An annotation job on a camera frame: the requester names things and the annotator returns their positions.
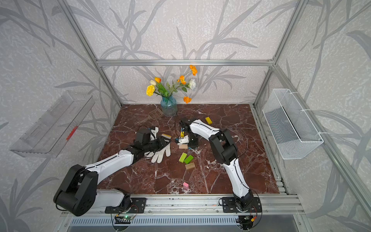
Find small yellow block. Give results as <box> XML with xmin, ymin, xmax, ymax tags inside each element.
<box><xmin>205</xmin><ymin>117</ymin><xmax>213</xmax><ymax>125</ymax></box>

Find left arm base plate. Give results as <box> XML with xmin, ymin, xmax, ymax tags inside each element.
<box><xmin>105</xmin><ymin>197</ymin><xmax>147</xmax><ymax>214</ymax></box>

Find light wood block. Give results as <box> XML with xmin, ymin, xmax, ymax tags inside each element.
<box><xmin>179</xmin><ymin>144</ymin><xmax>188</xmax><ymax>149</ymax></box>

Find artificial flowers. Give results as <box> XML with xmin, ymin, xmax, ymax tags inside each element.
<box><xmin>146</xmin><ymin>65</ymin><xmax>198</xmax><ymax>103</ymax></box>

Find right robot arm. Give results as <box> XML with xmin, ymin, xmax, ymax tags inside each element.
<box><xmin>180</xmin><ymin>118</ymin><xmax>254</xmax><ymax>212</ymax></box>

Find white wire basket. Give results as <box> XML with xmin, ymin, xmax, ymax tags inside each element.
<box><xmin>262</xmin><ymin>89</ymin><xmax>324</xmax><ymax>160</ymax></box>

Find lime green block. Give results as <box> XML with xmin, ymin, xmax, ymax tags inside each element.
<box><xmin>179</xmin><ymin>152</ymin><xmax>187</xmax><ymax>163</ymax></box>

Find aluminium frame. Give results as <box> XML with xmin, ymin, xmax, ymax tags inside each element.
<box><xmin>54</xmin><ymin>0</ymin><xmax>371</xmax><ymax>232</ymax></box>

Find right circuit board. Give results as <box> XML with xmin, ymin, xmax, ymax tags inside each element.
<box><xmin>236</xmin><ymin>215</ymin><xmax>257</xmax><ymax>228</ymax></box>

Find dark green block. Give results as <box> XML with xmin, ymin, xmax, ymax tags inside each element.
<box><xmin>184</xmin><ymin>155</ymin><xmax>194</xmax><ymax>164</ymax></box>

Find white cotton glove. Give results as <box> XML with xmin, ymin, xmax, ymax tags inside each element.
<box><xmin>145</xmin><ymin>127</ymin><xmax>172</xmax><ymax>163</ymax></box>

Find dark wood block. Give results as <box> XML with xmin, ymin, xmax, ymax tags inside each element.
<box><xmin>185</xmin><ymin>162</ymin><xmax>196</xmax><ymax>170</ymax></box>

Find clear plastic shelf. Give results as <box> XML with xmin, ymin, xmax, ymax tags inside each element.
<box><xmin>10</xmin><ymin>91</ymin><xmax>95</xmax><ymax>158</ymax></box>

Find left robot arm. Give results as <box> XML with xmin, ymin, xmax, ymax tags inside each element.
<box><xmin>53</xmin><ymin>127</ymin><xmax>171</xmax><ymax>216</ymax></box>

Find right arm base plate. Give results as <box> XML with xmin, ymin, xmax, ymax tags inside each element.
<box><xmin>220</xmin><ymin>197</ymin><xmax>262</xmax><ymax>214</ymax></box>

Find blue glass vase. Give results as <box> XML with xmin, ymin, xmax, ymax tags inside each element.
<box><xmin>160</xmin><ymin>96</ymin><xmax>177</xmax><ymax>117</ymax></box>

